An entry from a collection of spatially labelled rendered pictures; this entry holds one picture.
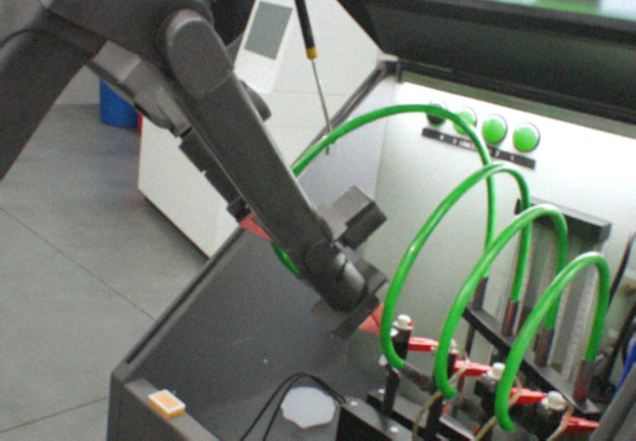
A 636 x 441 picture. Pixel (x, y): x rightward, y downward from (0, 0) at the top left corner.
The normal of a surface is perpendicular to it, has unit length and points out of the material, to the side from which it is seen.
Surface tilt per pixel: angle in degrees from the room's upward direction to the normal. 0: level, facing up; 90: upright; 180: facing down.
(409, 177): 90
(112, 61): 66
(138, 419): 90
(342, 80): 90
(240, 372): 90
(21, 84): 111
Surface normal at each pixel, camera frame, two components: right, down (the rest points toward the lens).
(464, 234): -0.70, 0.11
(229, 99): 0.65, 0.56
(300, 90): 0.51, 0.32
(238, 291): 0.70, 0.29
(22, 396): 0.14, -0.95
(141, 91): 0.24, -0.07
